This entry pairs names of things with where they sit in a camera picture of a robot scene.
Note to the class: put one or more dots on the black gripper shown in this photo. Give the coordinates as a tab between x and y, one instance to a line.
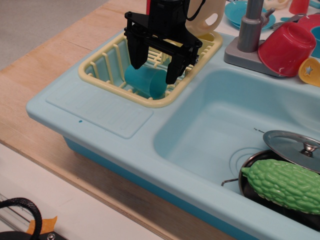
164	29

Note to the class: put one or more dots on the teal plastic cup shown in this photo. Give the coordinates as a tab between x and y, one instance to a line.
148	80

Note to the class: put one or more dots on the yellow dish rack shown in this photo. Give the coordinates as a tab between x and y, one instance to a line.
106	68

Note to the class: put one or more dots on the grey toy faucet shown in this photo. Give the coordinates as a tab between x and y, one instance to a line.
243	50

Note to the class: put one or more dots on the teal plastic plate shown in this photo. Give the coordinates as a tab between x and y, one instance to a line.
234	11

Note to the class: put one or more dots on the light blue toy sink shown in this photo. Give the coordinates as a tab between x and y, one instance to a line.
190	151

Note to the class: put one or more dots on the red plastic bowl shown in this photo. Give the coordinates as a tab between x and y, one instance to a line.
286	48

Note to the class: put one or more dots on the yellow star spoon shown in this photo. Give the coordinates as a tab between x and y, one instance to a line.
309	71

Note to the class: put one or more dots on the steel pot lid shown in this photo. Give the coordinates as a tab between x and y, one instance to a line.
295	148

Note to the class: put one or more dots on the green bitter gourd toy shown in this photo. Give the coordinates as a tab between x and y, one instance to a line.
285	184

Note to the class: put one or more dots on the orange tape piece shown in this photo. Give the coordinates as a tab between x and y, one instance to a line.
48	225

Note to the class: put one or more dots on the steel pot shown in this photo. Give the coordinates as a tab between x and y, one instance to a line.
310	220

